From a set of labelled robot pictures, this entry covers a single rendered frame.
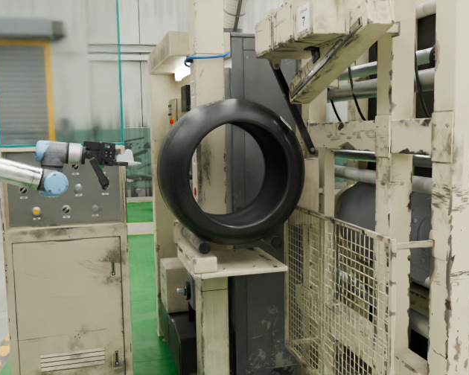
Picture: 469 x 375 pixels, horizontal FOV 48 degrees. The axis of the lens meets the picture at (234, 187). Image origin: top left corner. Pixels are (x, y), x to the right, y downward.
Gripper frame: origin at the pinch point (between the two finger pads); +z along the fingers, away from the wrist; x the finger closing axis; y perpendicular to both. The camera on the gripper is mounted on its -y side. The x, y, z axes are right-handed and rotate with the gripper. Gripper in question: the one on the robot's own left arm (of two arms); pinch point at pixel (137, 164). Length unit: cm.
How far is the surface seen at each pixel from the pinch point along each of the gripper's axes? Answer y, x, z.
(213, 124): 17.6, -11.6, 24.5
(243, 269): -35, -11, 42
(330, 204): -12, 20, 90
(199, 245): -26.7, -11.4, 24.0
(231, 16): 77, 79, 50
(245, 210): -17, 15, 48
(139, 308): -122, 192, 30
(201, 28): 58, 27, 24
